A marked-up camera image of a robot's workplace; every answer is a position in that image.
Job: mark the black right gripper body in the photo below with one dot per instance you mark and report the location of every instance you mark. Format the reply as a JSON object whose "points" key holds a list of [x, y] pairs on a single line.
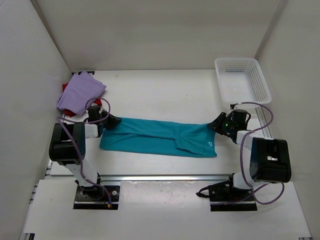
{"points": [[228, 125]]}

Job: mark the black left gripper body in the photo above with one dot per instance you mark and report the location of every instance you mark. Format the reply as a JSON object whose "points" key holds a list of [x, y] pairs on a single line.
{"points": [[105, 123]]}

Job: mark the red t shirt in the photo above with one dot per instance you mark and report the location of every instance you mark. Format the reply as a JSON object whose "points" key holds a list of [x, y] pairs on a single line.
{"points": [[69, 113]]}

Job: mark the lilac t shirt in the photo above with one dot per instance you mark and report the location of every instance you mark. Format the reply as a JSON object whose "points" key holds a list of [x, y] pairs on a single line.
{"points": [[80, 91]]}

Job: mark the teal t shirt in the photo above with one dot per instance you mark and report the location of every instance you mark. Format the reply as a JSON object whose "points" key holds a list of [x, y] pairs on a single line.
{"points": [[156, 137]]}

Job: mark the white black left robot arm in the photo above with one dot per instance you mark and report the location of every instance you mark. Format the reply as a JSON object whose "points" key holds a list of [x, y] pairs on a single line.
{"points": [[68, 149]]}

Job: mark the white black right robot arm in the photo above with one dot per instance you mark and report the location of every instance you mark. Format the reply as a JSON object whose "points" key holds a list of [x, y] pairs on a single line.
{"points": [[263, 160]]}

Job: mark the white plastic laundry basket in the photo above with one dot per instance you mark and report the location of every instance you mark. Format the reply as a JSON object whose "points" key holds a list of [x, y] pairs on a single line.
{"points": [[241, 79]]}

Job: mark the small dark table label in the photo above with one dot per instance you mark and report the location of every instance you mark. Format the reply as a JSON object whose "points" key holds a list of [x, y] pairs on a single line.
{"points": [[86, 73]]}

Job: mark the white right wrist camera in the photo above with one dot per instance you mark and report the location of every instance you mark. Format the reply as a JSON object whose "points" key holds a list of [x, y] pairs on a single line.
{"points": [[233, 106]]}

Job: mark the aluminium table frame rail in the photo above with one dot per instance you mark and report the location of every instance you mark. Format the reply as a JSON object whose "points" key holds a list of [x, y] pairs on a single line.
{"points": [[165, 178]]}

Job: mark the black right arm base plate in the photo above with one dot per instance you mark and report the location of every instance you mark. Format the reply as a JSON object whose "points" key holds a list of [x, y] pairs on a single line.
{"points": [[224, 197]]}

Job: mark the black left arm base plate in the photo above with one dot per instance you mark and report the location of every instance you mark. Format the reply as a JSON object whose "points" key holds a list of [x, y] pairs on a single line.
{"points": [[95, 198]]}

